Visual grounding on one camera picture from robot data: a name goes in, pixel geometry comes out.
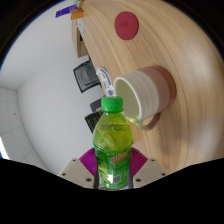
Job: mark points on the wooden side desk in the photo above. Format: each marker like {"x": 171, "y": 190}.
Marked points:
{"x": 79, "y": 43}

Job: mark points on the flat round red coaster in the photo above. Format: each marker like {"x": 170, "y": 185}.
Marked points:
{"x": 126, "y": 25}

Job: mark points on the upright purple box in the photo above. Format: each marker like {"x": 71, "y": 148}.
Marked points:
{"x": 65, "y": 11}

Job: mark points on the black mesh office chair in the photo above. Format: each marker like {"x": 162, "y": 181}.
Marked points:
{"x": 86, "y": 76}

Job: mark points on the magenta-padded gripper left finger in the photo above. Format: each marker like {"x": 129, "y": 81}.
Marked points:
{"x": 75, "y": 171}

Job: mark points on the ceiling light panel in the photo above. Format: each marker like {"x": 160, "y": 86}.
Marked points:
{"x": 2, "y": 148}

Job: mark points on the green drink bottle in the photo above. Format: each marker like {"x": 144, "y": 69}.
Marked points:
{"x": 112, "y": 150}

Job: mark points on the white and brown mug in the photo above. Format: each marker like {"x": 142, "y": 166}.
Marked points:
{"x": 150, "y": 90}

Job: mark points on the orange wooden box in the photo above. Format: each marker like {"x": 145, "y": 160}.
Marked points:
{"x": 77, "y": 14}

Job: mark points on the white printed sheet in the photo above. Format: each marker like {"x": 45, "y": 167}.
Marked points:
{"x": 105, "y": 81}

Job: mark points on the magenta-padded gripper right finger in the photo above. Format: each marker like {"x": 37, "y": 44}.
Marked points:
{"x": 150, "y": 170}

